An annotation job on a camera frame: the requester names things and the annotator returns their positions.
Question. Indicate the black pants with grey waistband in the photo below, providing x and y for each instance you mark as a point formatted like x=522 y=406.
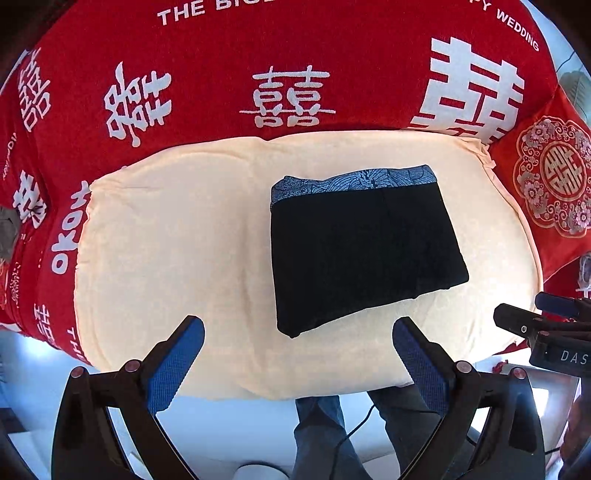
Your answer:
x=364 y=254

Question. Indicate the red printed blanket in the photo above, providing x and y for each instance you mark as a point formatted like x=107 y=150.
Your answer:
x=194 y=55

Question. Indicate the grey cloth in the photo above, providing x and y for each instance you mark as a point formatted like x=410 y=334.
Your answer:
x=9 y=235

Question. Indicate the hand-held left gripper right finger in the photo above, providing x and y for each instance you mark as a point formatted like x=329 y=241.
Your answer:
x=420 y=362

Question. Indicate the person's right forearm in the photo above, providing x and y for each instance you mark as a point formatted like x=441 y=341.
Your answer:
x=579 y=434

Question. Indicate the person's left leg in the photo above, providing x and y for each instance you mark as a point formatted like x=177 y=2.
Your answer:
x=318 y=438

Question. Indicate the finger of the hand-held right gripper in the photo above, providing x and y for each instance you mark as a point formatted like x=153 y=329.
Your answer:
x=519 y=321
x=556 y=303

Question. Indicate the red floral pillow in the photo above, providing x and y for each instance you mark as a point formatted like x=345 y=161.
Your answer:
x=549 y=184

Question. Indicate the cream towel mat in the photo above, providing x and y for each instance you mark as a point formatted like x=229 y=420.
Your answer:
x=184 y=240

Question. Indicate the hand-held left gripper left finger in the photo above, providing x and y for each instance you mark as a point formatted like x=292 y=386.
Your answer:
x=178 y=362

